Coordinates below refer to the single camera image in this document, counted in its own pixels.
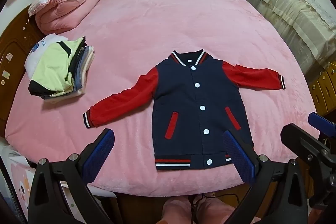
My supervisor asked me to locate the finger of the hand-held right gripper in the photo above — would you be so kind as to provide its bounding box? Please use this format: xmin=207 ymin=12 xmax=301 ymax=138
xmin=308 ymin=112 xmax=336 ymax=138
xmin=280 ymin=123 xmax=336 ymax=169

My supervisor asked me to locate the pink plush bed blanket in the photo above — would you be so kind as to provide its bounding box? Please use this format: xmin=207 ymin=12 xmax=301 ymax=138
xmin=5 ymin=0 xmax=322 ymax=197

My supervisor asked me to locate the stack of folded clothes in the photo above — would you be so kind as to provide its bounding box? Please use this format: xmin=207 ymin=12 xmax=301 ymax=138
xmin=24 ymin=34 xmax=95 ymax=100

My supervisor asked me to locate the navy and red baseball jacket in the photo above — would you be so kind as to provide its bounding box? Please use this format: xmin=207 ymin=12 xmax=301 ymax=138
xmin=83 ymin=49 xmax=286 ymax=170

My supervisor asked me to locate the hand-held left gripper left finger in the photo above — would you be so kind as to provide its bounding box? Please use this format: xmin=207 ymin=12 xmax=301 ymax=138
xmin=28 ymin=128 xmax=116 ymax=224

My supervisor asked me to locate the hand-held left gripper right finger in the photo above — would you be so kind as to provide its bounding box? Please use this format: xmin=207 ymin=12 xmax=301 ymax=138
xmin=223 ymin=130 xmax=311 ymax=224

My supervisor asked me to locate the wooden headboard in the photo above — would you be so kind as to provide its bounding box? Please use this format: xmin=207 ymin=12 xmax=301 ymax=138
xmin=0 ymin=7 xmax=44 ymax=130

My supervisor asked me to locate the pink fuzzy slipper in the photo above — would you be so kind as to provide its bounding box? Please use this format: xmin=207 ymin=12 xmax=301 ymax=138
xmin=196 ymin=195 xmax=260 ymax=224
xmin=161 ymin=196 xmax=193 ymax=224

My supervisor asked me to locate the white cartoon bag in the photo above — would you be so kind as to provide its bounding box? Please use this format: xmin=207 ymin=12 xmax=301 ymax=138
xmin=7 ymin=153 xmax=34 ymax=224

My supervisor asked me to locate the folded pink quilt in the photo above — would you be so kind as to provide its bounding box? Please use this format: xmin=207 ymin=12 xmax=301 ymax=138
xmin=35 ymin=0 xmax=101 ymax=35

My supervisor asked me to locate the black cable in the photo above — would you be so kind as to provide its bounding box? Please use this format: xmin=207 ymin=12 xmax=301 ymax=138
xmin=190 ymin=193 xmax=243 ymax=224

